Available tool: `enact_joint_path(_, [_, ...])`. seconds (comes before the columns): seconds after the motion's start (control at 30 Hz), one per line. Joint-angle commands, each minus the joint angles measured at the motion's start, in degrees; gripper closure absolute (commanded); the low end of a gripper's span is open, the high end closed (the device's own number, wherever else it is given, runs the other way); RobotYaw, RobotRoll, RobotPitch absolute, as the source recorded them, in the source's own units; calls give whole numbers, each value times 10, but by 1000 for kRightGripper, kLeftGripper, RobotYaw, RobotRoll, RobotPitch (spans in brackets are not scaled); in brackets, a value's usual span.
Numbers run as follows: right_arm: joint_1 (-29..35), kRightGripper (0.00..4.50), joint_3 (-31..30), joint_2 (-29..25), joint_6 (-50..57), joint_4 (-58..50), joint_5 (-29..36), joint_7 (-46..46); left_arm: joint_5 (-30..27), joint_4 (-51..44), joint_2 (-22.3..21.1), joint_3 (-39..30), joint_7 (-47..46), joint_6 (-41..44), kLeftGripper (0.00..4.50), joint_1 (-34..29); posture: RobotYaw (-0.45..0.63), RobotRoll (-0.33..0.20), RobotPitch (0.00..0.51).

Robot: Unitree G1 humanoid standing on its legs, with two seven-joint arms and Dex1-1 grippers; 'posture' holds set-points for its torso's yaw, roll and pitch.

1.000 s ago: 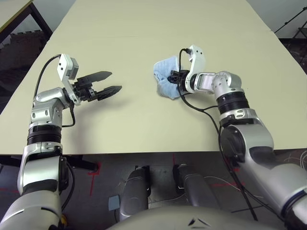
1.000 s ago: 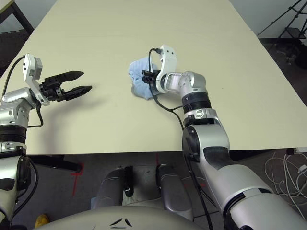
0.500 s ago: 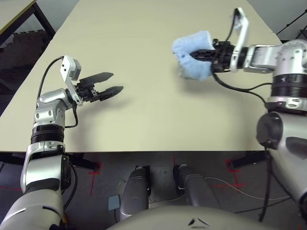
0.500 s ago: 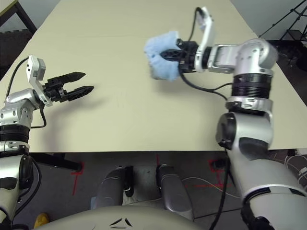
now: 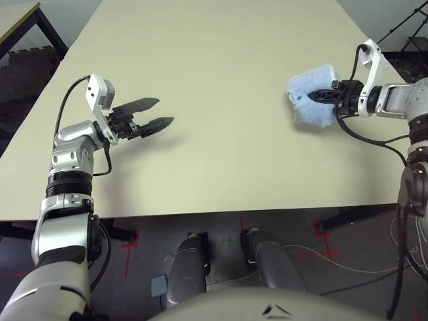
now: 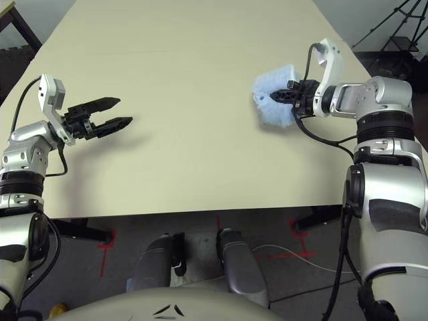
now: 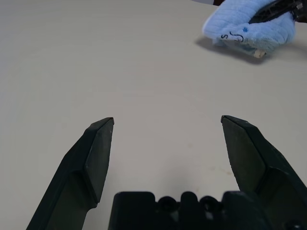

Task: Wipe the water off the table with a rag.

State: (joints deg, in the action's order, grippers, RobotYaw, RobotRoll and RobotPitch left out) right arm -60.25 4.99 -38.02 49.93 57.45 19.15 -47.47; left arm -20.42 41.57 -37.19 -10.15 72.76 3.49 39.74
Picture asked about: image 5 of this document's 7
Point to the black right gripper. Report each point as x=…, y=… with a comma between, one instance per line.
x=349, y=98

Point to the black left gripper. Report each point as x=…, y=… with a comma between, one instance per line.
x=122, y=122

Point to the light blue rag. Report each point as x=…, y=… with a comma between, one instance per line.
x=312, y=113

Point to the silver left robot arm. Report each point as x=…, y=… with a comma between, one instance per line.
x=63, y=230

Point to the black tripod stand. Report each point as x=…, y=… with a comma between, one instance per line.
x=416, y=43

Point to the black table foot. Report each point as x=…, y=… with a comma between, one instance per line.
x=351, y=217

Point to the black foam floor mat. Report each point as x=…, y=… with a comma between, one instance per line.
x=30, y=67

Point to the grey left robot leg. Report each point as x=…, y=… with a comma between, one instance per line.
x=185, y=267

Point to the grey robot leg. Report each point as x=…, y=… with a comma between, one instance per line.
x=271, y=261
x=185, y=267

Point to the blue-grey floor pad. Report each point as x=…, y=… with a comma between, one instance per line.
x=158, y=286

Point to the grey right robot leg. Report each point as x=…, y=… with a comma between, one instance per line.
x=271, y=261

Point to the grey robot torso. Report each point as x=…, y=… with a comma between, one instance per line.
x=234, y=309

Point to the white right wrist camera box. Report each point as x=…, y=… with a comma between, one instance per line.
x=376, y=67

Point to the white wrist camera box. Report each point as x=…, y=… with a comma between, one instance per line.
x=95, y=90
x=376, y=67

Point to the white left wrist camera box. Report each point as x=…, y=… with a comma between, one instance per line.
x=95, y=90

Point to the beige side table black frame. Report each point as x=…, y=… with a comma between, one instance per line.
x=16, y=20

